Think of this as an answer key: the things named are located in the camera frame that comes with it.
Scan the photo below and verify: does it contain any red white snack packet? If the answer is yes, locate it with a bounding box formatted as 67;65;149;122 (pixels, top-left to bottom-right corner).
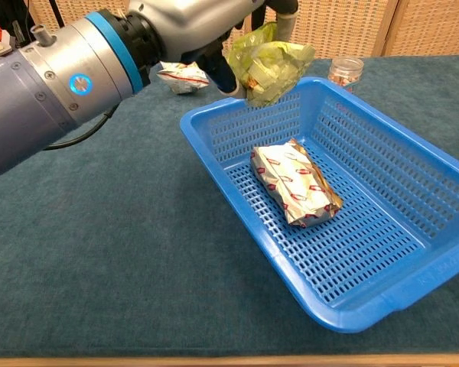
249;138;344;229

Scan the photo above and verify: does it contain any woven wooden folding screen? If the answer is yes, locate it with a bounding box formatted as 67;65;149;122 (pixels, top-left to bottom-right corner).
26;0;459;66

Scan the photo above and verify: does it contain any black tripod stand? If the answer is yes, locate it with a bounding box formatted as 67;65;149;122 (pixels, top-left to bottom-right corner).
47;0;66;28

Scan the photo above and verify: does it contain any white printed snack bag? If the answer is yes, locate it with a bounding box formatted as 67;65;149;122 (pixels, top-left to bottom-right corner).
155;60;210;96

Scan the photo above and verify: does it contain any green crinkled snack bag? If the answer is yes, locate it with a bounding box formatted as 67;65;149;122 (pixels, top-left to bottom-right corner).
227;21;317;108

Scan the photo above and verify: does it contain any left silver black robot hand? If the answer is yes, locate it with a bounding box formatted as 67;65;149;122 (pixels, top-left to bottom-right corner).
128;0;299;95

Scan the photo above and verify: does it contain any blue perforated plastic basket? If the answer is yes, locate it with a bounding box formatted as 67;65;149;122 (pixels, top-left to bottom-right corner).
179;76;459;334

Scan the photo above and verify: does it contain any teal table cloth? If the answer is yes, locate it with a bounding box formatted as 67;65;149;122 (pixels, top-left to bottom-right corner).
0;54;459;359

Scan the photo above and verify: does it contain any clear jar with blue label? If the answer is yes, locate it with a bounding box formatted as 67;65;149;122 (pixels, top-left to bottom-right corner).
327;56;365;95

